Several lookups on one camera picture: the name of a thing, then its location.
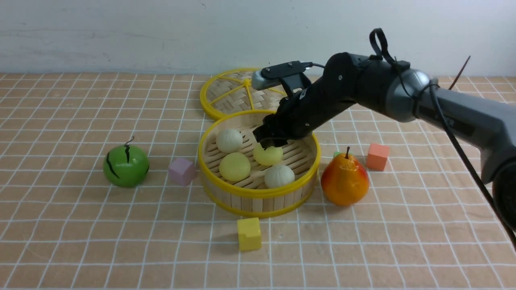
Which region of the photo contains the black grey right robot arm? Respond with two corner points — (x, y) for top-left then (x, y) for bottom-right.
(251, 52), (516, 230)

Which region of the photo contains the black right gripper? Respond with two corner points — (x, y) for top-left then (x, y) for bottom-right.
(253, 76), (356, 149)

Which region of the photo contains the white bun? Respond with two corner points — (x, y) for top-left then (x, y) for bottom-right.
(216, 128), (243, 154)
(264, 164), (295, 189)

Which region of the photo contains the green toy watermelon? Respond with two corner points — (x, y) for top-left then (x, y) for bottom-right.
(103, 136), (150, 188)

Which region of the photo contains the orange cube block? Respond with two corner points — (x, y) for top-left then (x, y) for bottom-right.
(365, 143), (389, 171)

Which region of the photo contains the woven bamboo steamer lid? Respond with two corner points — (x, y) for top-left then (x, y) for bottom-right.
(200, 68), (286, 120)

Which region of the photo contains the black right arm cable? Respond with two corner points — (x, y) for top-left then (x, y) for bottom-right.
(305, 28), (516, 248)

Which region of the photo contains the orange grid tablecloth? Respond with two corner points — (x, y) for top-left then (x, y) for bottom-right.
(0, 73), (515, 290)

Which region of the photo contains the yellow bun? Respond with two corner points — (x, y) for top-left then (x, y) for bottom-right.
(219, 152), (251, 182)
(253, 143), (283, 166)

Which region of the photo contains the bamboo steamer tray yellow rim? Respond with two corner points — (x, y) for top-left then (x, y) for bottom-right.
(198, 110), (321, 218)

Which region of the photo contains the pink cube block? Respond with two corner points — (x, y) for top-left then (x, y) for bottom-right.
(168, 157), (196, 186)

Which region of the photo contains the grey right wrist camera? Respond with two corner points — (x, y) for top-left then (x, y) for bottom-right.
(251, 61), (314, 97)

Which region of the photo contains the yellow cube block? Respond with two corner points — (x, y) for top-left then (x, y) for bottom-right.
(237, 217), (262, 252)

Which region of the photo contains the orange toy pear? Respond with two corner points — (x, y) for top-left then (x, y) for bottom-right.
(320, 146), (369, 206)

